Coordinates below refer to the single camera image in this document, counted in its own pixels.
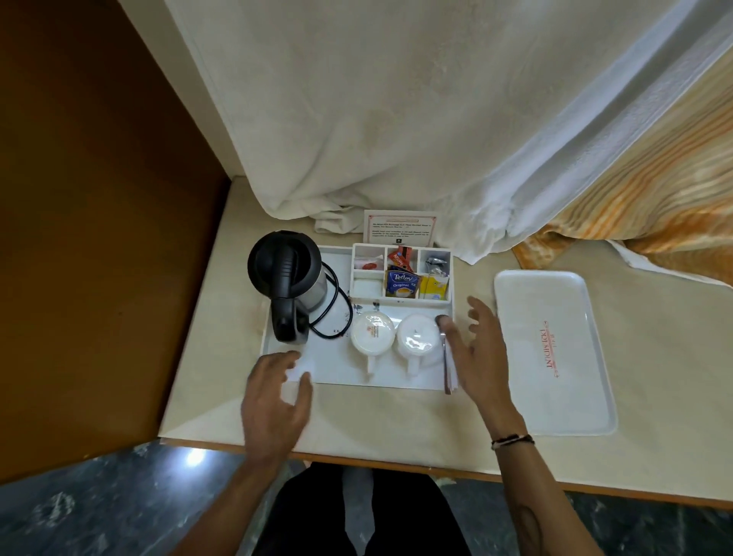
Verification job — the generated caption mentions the person's right hand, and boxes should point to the person's right hand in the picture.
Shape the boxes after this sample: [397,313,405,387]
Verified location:
[436,296,517,427]

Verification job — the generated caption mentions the person's left hand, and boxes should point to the person's left hand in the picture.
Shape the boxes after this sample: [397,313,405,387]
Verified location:
[241,351,315,462]

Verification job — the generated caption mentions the person's right forearm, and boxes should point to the person's right forearm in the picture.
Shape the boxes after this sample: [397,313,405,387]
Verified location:
[488,414,605,556]

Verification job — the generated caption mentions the person's left forearm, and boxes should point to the person's left forearm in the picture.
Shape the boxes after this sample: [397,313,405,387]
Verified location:
[170,453,294,556]

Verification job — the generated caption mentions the white cup with plain lid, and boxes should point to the white cup with plain lid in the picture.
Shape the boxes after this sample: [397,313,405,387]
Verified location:
[396,313,442,378]

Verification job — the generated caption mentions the metal teaspoon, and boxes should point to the metal teaspoon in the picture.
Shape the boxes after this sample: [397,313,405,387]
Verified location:
[439,329,453,396]

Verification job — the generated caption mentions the white amenity tray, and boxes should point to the white amenity tray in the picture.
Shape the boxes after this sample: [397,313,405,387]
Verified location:
[260,245,459,393]

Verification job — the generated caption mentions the yellow sachet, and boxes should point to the yellow sachet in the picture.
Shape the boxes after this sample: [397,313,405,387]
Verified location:
[418,274,450,301]

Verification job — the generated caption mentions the blue tea bag packet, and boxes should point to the blue tea bag packet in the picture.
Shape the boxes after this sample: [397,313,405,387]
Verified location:
[385,269,422,300]

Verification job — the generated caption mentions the white cup with printed lid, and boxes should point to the white cup with printed lid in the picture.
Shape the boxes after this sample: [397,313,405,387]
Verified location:
[350,312,397,379]

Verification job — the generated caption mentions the white sachet organizer box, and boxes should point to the white sachet organizer box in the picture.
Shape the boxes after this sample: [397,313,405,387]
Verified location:
[349,243,454,305]

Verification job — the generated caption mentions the white serving tray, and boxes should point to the white serving tray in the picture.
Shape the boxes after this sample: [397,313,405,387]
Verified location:
[494,270,618,437]

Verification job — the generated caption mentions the white printed notice card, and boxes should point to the white printed notice card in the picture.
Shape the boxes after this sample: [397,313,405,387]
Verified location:
[363,210,442,249]

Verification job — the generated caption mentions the black and steel electric kettle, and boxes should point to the black and steel electric kettle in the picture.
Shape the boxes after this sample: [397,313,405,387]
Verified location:
[247,230,328,345]

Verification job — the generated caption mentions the person's black trousers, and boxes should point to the person's black trousers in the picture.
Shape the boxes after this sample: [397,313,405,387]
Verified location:
[252,462,474,556]

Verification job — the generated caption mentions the white curtain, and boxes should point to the white curtain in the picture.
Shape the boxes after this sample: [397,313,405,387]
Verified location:
[164,0,733,265]

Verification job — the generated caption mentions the orange striped curtain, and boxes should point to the orange striped curtain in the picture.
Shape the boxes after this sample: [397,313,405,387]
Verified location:
[512,48,733,287]

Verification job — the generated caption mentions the brown wooden panel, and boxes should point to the brown wooden panel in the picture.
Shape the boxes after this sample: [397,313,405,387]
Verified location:
[0,0,233,485]

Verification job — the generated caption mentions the black kettle power cable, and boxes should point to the black kettle power cable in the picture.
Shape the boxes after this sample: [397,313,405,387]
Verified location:
[309,262,354,340]

